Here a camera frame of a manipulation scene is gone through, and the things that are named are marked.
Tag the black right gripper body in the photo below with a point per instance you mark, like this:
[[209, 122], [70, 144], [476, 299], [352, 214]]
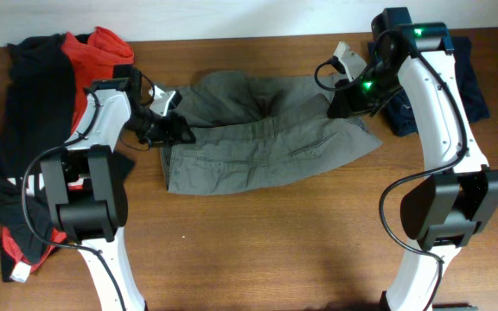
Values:
[[369, 92]]

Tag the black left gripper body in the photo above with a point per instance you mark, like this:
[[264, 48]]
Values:
[[157, 129]]

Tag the grey shorts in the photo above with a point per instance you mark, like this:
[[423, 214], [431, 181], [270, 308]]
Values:
[[255, 132]]

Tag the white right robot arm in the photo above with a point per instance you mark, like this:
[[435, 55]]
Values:
[[456, 194]]

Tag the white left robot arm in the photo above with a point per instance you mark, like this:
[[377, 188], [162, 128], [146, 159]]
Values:
[[85, 192]]

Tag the folded navy garment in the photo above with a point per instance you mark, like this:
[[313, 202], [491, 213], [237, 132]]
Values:
[[398, 109]]

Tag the red t-shirt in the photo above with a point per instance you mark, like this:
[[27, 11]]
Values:
[[89, 65]]

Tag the black t-shirt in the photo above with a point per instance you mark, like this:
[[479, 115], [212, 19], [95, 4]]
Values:
[[24, 142]]

